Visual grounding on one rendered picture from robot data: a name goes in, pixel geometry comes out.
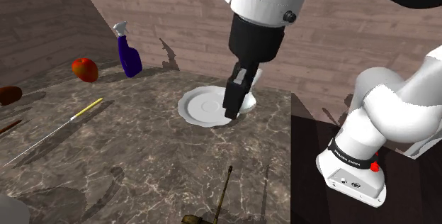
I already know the grey rounded object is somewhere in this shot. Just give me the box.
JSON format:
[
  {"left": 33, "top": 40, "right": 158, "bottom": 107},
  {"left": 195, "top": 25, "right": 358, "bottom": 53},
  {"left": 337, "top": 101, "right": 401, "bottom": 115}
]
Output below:
[{"left": 0, "top": 193, "right": 31, "bottom": 224}]

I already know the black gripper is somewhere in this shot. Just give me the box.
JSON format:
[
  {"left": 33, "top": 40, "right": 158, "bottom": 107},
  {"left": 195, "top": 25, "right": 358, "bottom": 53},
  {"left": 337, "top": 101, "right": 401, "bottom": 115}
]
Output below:
[{"left": 222, "top": 13, "right": 286, "bottom": 121}]

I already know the olive long-handled tool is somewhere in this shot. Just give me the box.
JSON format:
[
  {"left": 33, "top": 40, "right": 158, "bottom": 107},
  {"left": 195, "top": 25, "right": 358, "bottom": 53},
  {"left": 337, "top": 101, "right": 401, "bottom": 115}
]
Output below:
[{"left": 181, "top": 164, "right": 234, "bottom": 224}]

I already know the red apple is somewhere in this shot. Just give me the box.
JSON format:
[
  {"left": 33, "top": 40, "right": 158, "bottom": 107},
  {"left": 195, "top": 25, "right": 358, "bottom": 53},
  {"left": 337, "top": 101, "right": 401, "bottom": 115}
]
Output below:
[{"left": 71, "top": 57, "right": 100, "bottom": 84}]

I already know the brown round object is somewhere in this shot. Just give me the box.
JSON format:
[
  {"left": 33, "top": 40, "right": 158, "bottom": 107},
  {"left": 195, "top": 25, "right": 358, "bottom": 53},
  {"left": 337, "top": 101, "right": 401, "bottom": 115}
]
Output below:
[{"left": 0, "top": 85, "right": 23, "bottom": 107}]

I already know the yellow-handled thin skewer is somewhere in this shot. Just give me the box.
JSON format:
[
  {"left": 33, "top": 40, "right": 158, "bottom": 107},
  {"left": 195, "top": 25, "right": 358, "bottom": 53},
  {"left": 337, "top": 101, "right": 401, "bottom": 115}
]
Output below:
[{"left": 3, "top": 97, "right": 104, "bottom": 167}]

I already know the blue spray bottle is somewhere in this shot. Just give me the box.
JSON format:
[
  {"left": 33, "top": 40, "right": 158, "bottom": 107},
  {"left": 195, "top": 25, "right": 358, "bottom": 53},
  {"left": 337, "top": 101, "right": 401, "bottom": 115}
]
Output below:
[{"left": 113, "top": 21, "right": 144, "bottom": 79}]

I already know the brown stick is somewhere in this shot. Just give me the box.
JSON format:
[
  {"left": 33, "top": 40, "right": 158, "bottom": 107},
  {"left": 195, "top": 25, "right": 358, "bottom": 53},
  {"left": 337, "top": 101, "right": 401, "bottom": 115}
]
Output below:
[{"left": 0, "top": 119, "right": 23, "bottom": 135}]

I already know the white plate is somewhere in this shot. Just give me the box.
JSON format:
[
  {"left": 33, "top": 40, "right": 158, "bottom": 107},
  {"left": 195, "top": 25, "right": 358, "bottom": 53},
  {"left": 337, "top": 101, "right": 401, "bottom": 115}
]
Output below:
[{"left": 177, "top": 85, "right": 243, "bottom": 128}]

